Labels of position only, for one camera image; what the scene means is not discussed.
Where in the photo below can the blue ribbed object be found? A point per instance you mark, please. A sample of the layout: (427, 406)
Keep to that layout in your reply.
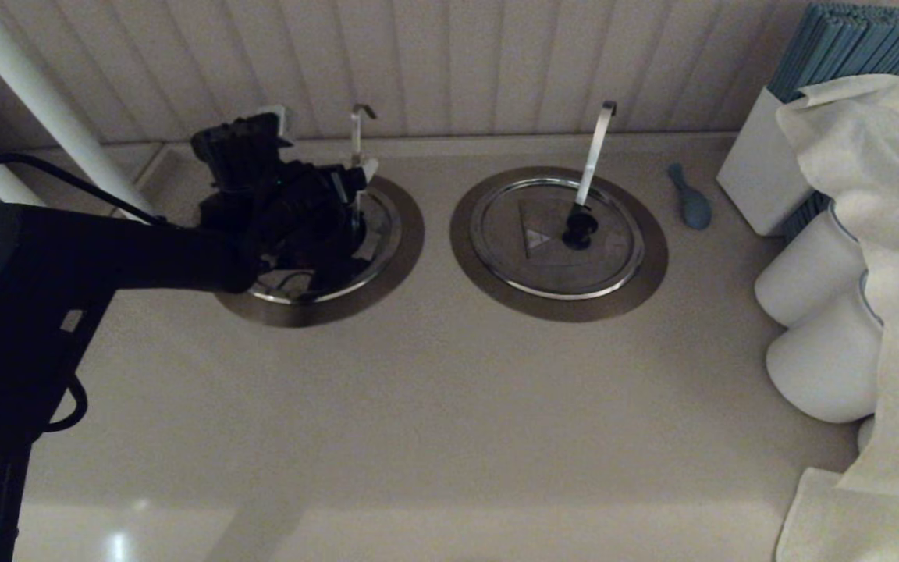
(804, 218)

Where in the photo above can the blue plastic rice paddle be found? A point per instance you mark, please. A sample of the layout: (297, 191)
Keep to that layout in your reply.
(694, 208)

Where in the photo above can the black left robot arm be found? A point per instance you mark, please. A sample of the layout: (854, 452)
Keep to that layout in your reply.
(67, 250)

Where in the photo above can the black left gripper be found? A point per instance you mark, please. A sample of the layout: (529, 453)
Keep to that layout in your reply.
(309, 211)

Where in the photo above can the white rectangular holder box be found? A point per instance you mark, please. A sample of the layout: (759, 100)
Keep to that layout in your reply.
(755, 178)

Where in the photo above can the white cylindrical cup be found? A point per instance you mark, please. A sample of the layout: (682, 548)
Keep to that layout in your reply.
(801, 273)
(820, 367)

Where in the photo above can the blue sticks bundle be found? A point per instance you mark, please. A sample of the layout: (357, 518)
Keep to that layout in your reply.
(843, 45)

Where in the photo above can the round steel hinged lid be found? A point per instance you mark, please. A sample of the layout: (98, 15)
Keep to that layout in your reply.
(383, 234)
(605, 257)

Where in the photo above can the white woven cloth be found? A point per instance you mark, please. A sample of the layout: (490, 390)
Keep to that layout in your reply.
(886, 195)

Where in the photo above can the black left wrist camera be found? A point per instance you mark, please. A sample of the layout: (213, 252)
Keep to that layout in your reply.
(235, 152)

